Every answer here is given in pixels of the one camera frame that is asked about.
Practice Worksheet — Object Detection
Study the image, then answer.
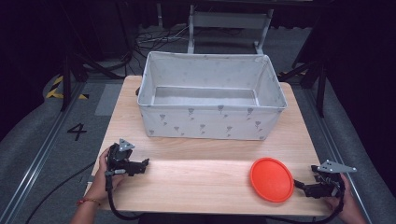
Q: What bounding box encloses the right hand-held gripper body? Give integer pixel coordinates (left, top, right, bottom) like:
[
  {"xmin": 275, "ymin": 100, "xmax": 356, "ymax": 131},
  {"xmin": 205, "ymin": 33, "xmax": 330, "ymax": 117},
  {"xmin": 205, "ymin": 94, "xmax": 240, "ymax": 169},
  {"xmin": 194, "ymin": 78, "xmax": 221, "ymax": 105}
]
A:
[{"xmin": 310, "ymin": 159, "xmax": 358, "ymax": 199}]

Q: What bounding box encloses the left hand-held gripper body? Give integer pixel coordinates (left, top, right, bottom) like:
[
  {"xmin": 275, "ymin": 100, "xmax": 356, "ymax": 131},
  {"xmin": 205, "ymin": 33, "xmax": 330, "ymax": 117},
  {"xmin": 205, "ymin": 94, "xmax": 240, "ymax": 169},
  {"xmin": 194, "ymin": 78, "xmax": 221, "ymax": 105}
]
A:
[{"xmin": 106, "ymin": 138, "xmax": 140, "ymax": 178}]

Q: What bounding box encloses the orange round plate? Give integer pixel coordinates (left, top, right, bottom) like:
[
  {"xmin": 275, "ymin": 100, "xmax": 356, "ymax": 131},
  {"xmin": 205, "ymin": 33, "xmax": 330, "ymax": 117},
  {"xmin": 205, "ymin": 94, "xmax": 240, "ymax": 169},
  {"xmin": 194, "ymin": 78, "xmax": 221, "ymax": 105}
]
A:
[{"xmin": 249, "ymin": 157, "xmax": 295, "ymax": 203}]

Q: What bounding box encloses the grey fabric storage box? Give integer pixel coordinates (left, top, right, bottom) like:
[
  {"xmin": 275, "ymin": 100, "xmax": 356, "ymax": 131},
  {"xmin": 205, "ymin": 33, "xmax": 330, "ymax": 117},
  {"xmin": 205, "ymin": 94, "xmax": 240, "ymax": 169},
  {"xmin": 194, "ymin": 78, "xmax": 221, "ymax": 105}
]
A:
[{"xmin": 136, "ymin": 50, "xmax": 289, "ymax": 141}]

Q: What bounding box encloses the person's right hand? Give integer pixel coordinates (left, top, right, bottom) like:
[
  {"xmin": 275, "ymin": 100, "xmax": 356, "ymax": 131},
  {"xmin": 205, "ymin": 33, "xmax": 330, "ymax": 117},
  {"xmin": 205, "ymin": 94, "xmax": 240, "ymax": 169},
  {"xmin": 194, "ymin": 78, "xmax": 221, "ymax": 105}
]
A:
[{"xmin": 324, "ymin": 173, "xmax": 360, "ymax": 220}]

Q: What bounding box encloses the person's left hand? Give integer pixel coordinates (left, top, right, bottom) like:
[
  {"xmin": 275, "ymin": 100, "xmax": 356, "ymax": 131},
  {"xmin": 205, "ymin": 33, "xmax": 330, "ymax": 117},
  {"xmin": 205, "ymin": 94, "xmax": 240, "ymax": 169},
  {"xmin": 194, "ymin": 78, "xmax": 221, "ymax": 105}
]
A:
[{"xmin": 91, "ymin": 147, "xmax": 126, "ymax": 203}]

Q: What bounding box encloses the yellow black floor tape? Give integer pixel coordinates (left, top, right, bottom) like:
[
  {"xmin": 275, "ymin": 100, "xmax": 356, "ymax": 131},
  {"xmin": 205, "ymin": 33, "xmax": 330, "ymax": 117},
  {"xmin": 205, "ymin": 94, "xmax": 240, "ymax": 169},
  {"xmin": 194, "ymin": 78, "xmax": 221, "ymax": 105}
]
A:
[{"xmin": 45, "ymin": 75, "xmax": 91, "ymax": 101}]

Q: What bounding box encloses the black tripod stand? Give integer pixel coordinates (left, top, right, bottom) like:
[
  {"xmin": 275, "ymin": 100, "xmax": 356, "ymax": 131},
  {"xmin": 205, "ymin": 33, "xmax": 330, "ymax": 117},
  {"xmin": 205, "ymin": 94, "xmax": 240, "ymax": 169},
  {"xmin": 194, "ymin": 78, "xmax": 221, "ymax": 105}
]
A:
[
  {"xmin": 60, "ymin": 27, "xmax": 132, "ymax": 112},
  {"xmin": 277, "ymin": 43, "xmax": 330, "ymax": 119}
]

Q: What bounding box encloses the metal floor rail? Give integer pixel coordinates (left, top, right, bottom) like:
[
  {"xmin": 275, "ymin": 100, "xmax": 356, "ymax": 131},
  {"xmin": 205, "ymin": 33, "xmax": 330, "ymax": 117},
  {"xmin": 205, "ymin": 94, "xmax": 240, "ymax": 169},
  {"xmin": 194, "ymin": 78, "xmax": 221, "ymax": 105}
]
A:
[
  {"xmin": 299, "ymin": 83, "xmax": 373, "ymax": 224},
  {"xmin": 0, "ymin": 81, "xmax": 87, "ymax": 224}
]

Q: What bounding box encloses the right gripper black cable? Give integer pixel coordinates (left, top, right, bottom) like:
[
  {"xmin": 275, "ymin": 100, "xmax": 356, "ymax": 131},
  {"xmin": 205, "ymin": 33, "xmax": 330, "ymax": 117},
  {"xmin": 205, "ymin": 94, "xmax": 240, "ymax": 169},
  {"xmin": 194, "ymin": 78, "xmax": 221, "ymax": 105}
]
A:
[{"xmin": 266, "ymin": 181, "xmax": 346, "ymax": 224}]

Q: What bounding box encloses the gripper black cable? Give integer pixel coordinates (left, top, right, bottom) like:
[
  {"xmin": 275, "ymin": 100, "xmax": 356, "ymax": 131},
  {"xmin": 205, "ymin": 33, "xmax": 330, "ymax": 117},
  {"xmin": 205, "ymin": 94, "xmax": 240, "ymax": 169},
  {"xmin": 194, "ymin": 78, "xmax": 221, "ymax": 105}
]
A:
[
  {"xmin": 266, "ymin": 181, "xmax": 346, "ymax": 224},
  {"xmin": 105, "ymin": 170, "xmax": 145, "ymax": 222}
]

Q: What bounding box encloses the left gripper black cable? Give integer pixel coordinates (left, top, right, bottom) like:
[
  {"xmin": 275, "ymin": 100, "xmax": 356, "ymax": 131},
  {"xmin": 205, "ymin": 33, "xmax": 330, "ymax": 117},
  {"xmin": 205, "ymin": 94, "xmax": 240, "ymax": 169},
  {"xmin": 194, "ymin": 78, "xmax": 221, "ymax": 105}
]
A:
[{"xmin": 105, "ymin": 170, "xmax": 145, "ymax": 222}]

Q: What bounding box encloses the orange thread bracelet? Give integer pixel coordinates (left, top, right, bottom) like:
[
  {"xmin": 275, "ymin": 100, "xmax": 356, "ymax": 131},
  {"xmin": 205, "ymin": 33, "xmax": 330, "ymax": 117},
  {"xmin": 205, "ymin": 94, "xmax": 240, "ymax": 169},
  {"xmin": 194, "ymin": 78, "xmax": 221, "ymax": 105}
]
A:
[{"xmin": 76, "ymin": 197, "xmax": 102, "ymax": 207}]

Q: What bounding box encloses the thin black floor cable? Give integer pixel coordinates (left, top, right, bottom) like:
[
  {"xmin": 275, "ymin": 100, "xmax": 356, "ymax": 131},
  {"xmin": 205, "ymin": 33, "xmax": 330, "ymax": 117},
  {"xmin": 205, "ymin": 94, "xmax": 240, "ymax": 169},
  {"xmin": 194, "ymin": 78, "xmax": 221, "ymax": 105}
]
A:
[{"xmin": 23, "ymin": 160, "xmax": 97, "ymax": 224}]

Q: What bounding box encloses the bundle of floor cables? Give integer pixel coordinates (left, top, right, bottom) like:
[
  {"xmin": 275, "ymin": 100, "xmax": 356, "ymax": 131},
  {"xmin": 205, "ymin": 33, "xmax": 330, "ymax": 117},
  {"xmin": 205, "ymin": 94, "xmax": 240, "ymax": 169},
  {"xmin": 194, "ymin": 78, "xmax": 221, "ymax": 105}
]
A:
[{"xmin": 133, "ymin": 23, "xmax": 191, "ymax": 62}]

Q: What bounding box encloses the grey metal frame stand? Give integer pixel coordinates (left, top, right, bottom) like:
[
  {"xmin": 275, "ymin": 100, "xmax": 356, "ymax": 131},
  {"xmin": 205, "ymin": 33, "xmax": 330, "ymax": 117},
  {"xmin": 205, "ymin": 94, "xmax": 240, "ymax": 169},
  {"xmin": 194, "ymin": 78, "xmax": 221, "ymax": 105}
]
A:
[{"xmin": 187, "ymin": 4, "xmax": 275, "ymax": 56}]

